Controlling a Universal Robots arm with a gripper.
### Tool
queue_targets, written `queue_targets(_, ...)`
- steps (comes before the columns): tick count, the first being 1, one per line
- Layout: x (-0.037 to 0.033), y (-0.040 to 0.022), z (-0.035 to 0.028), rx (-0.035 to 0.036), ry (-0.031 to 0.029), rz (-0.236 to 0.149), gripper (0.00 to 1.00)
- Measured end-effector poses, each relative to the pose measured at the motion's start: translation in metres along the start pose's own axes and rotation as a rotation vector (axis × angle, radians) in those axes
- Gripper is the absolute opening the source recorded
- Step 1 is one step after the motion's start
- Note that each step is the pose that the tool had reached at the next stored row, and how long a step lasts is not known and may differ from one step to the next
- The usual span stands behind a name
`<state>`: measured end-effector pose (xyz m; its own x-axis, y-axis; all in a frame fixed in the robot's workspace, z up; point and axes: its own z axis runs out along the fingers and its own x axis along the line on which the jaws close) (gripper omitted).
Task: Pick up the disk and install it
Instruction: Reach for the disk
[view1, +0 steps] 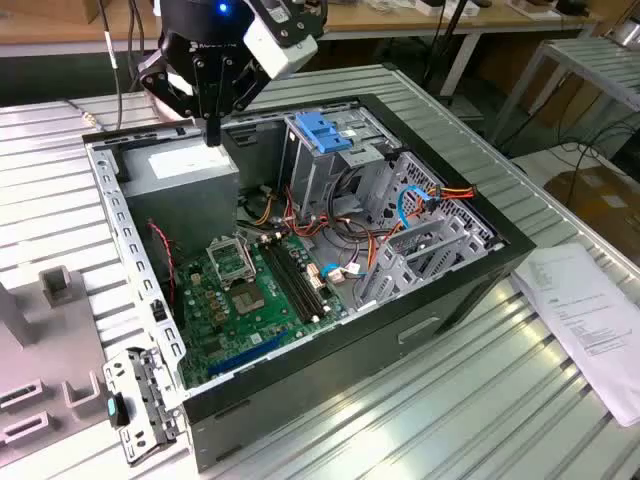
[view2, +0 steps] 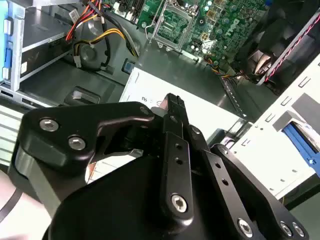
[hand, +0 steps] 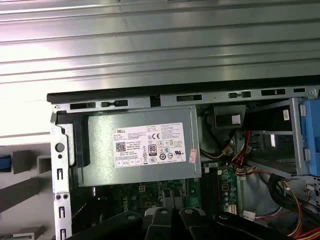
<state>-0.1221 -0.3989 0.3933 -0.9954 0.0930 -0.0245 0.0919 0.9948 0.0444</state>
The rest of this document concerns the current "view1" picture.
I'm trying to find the brown cardboard floor box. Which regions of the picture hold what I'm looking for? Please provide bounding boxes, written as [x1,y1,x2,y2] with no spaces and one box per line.
[542,167,640,242]

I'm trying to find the wooden desk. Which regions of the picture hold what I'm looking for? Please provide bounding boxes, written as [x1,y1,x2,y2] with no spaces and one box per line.
[0,0,604,59]

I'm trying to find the red black fan wire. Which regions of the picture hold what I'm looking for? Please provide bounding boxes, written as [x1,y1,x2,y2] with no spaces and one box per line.
[147,222,180,307]

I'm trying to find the metal disk bay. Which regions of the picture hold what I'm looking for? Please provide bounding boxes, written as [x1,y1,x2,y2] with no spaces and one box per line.
[357,215,494,309]

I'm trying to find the orange black wire bundle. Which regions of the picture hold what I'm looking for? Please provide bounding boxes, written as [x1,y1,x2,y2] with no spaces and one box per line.
[238,167,401,242]

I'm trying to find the green motherboard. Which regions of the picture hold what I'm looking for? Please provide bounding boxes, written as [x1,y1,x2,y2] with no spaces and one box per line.
[174,232,351,390]

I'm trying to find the metal card retention bracket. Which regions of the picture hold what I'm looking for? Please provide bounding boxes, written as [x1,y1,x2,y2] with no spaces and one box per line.
[102,346,189,469]

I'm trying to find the blue wire white plug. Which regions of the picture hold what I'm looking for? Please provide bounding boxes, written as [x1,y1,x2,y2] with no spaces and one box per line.
[319,262,370,285]

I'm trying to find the black open PC case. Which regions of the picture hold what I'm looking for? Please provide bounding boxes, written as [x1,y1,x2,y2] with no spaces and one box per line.
[81,92,537,474]

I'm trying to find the grey parts rack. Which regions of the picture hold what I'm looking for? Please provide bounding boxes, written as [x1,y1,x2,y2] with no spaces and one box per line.
[0,267,125,454]

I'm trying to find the metal optical drive cage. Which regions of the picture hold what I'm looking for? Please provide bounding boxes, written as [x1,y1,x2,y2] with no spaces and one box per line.
[278,106,401,224]

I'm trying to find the metal slat side table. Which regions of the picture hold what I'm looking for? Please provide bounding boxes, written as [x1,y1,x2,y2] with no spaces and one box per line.
[487,37,640,146]

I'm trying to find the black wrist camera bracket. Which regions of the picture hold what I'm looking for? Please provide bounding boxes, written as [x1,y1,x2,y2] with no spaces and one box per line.
[249,0,330,49]

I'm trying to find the printed white paper sheets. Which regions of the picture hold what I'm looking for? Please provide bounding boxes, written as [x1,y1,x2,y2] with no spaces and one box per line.
[509,243,640,429]

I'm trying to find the blue data wire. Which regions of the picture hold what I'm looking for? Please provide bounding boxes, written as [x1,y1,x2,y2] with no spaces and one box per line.
[397,184,434,231]

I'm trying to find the black RAM slot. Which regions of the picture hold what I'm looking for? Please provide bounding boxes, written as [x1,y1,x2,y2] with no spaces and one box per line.
[264,241,317,321]
[257,243,311,324]
[278,237,330,314]
[272,239,324,317]

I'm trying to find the blue drive latch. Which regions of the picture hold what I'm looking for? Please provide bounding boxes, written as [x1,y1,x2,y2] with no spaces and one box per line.
[294,112,354,155]

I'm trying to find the orange red power wire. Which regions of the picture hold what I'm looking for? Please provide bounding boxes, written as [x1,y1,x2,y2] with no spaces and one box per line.
[427,183,479,215]

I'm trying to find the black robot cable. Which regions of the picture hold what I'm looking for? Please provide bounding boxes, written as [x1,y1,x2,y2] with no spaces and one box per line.
[125,0,144,92]

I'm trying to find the metal socket cover frame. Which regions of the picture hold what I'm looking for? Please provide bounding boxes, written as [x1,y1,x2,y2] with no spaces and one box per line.
[206,233,258,290]

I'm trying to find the grey cable metal connector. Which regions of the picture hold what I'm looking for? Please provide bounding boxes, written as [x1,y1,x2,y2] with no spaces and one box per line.
[81,0,126,134]

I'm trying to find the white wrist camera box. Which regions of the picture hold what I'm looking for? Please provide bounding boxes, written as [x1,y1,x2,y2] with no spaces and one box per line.
[243,17,320,80]

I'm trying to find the black blue bracket latch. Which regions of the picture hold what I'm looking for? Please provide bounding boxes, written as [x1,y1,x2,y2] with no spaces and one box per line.
[105,392,130,428]

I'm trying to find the blue expansion slot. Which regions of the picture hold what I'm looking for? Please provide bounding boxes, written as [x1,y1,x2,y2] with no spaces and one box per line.
[207,328,290,380]

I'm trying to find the CPU socket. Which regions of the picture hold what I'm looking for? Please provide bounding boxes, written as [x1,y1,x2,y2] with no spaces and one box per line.
[228,282,267,317]

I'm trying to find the shiny metal cylinder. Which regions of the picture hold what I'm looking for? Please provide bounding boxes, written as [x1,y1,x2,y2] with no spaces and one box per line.
[607,19,640,47]

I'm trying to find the grey power supply unit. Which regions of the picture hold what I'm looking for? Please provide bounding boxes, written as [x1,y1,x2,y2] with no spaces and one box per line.
[118,135,242,257]

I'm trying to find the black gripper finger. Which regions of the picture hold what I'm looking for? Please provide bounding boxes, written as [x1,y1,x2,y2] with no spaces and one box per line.
[138,52,215,147]
[213,53,275,147]

